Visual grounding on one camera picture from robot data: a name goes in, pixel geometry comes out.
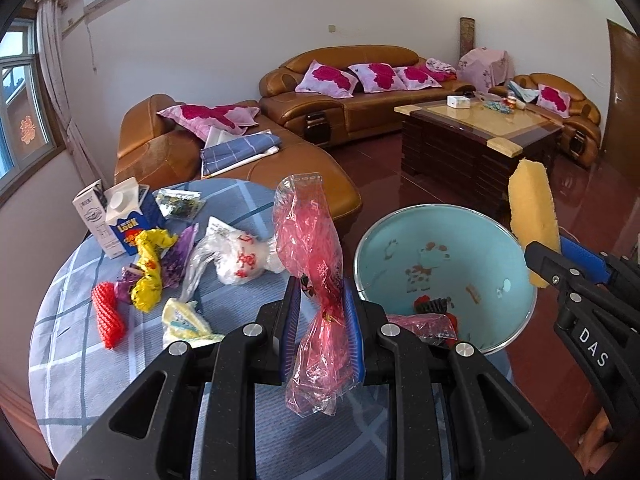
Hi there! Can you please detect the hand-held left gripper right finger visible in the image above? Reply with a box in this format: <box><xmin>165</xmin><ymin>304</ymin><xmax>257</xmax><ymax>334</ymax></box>
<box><xmin>342</xmin><ymin>279</ymin><xmax>587</xmax><ymax>480</ymax></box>

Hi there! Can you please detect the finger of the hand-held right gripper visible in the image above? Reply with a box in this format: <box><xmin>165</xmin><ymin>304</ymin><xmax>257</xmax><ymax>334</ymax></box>
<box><xmin>523</xmin><ymin>241</ymin><xmax>640</xmax><ymax>321</ymax></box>
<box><xmin>560</xmin><ymin>236</ymin><xmax>640</xmax><ymax>291</ymax></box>

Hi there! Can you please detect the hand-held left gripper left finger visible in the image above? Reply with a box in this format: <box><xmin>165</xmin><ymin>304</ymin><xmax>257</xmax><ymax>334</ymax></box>
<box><xmin>55</xmin><ymin>275</ymin><xmax>303</xmax><ymax>480</ymax></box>

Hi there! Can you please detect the yellow foam sleeve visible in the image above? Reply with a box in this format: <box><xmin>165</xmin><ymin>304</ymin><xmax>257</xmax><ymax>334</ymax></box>
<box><xmin>507</xmin><ymin>158</ymin><xmax>561</xmax><ymax>289</ymax></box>

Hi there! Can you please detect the red foil wrapper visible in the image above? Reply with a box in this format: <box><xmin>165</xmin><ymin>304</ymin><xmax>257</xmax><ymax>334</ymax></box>
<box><xmin>386</xmin><ymin>313</ymin><xmax>458</xmax><ymax>347</ymax></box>

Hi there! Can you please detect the black foam net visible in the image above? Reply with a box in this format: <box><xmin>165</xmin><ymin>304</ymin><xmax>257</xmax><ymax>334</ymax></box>
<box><xmin>414</xmin><ymin>296</ymin><xmax>451</xmax><ymax>316</ymax></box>

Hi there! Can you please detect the white plastic bag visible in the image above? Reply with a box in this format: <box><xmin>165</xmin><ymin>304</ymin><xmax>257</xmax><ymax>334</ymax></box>
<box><xmin>180</xmin><ymin>216</ymin><xmax>290</xmax><ymax>302</ymax></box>

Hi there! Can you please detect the teal cartoon bucket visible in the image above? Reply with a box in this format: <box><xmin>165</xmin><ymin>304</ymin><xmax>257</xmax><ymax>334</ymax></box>
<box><xmin>353</xmin><ymin>204</ymin><xmax>538</xmax><ymax>356</ymax></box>

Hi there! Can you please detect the pale yellow wrapper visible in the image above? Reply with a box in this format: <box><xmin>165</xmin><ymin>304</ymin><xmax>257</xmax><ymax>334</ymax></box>
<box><xmin>161</xmin><ymin>297</ymin><xmax>226</xmax><ymax>348</ymax></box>

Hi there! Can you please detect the red clear plastic bag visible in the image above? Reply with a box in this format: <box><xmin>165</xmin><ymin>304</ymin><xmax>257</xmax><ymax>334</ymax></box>
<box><xmin>272</xmin><ymin>172</ymin><xmax>358</xmax><ymax>418</ymax></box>

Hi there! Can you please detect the purple wrapper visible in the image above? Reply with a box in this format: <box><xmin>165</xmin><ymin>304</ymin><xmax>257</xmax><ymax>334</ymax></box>
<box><xmin>115</xmin><ymin>225</ymin><xmax>200</xmax><ymax>306</ymax></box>

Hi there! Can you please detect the red foam net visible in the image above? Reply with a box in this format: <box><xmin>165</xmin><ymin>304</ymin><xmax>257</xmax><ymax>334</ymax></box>
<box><xmin>91</xmin><ymin>282</ymin><xmax>128</xmax><ymax>350</ymax></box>

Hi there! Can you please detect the brown leather armchair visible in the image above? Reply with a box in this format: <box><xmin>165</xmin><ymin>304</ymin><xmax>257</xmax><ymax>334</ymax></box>
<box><xmin>489</xmin><ymin>73</ymin><xmax>602</xmax><ymax>168</ymax></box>

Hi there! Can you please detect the dark wooden coffee table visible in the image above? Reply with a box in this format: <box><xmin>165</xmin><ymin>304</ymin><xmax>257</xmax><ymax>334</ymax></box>
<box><xmin>394</xmin><ymin>98</ymin><xmax>563</xmax><ymax>221</ymax></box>

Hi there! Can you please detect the pink floral pillow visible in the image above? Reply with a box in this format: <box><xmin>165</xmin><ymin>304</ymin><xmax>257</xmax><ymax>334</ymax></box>
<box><xmin>536</xmin><ymin>84</ymin><xmax>572</xmax><ymax>119</ymax></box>
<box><xmin>295</xmin><ymin>60</ymin><xmax>358</xmax><ymax>98</ymax></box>
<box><xmin>395</xmin><ymin>66</ymin><xmax>443</xmax><ymax>91</ymax></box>
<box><xmin>347</xmin><ymin>62</ymin><xmax>403</xmax><ymax>93</ymax></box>
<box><xmin>156</xmin><ymin>103</ymin><xmax>261</xmax><ymax>141</ymax></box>

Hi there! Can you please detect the light blue cloth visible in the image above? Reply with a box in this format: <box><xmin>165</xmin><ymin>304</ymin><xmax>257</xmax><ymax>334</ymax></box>
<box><xmin>507</xmin><ymin>81</ymin><xmax>538</xmax><ymax>102</ymax></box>

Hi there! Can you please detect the brown wooden door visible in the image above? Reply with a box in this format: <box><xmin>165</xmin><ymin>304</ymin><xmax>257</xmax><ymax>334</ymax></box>
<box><xmin>606</xmin><ymin>19</ymin><xmax>640</xmax><ymax>141</ymax></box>

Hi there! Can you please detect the brown leather chaise sofa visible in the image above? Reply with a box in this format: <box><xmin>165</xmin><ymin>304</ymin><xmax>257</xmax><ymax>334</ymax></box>
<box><xmin>114</xmin><ymin>94</ymin><xmax>363</xmax><ymax>221</ymax></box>

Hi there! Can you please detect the clear printed snack packet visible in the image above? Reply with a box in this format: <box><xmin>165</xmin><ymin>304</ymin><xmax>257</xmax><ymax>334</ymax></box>
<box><xmin>155</xmin><ymin>187</ymin><xmax>207</xmax><ymax>222</ymax></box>

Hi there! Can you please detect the blue and white milk carton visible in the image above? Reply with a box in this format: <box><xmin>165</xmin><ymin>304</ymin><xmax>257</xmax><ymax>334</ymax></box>
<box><xmin>92</xmin><ymin>177</ymin><xmax>167</xmax><ymax>260</ymax></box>

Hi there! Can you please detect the folded blue plaid sheet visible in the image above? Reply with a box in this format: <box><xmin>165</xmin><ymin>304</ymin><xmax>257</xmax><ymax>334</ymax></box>
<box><xmin>200</xmin><ymin>131</ymin><xmax>282</xmax><ymax>178</ymax></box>

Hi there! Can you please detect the pink floral cloth cover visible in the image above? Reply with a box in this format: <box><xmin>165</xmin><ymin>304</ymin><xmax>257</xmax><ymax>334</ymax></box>
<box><xmin>457</xmin><ymin>47</ymin><xmax>516</xmax><ymax>92</ymax></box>

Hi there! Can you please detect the blue plaid tablecloth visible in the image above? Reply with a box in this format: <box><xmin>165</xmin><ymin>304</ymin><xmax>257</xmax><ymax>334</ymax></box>
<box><xmin>27</xmin><ymin>178</ymin><xmax>511</xmax><ymax>480</ymax></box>

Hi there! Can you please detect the white folded cloth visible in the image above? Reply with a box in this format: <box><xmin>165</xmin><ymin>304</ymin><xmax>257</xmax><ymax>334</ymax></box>
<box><xmin>204</xmin><ymin>126</ymin><xmax>236</xmax><ymax>150</ymax></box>

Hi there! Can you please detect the pink floral folded blanket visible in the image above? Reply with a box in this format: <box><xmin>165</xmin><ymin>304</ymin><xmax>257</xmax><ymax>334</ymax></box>
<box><xmin>424</xmin><ymin>58</ymin><xmax>458</xmax><ymax>82</ymax></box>

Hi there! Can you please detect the brown leather three-seat sofa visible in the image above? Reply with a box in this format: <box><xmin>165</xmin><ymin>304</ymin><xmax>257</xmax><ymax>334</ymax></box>
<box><xmin>258</xmin><ymin>45</ymin><xmax>476</xmax><ymax>148</ymax></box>

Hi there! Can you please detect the tall patterned column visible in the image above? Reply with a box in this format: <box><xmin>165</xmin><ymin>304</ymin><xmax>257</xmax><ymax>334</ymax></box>
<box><xmin>460</xmin><ymin>16</ymin><xmax>477</xmax><ymax>61</ymax></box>

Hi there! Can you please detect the beige curtain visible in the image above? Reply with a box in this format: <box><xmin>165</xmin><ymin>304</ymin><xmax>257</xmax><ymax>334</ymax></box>
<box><xmin>30</xmin><ymin>0</ymin><xmax>98</xmax><ymax>186</ymax></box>

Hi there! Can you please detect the window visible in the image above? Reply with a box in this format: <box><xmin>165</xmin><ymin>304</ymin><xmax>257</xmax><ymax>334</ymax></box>
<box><xmin>0</xmin><ymin>19</ymin><xmax>66</xmax><ymax>196</ymax></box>

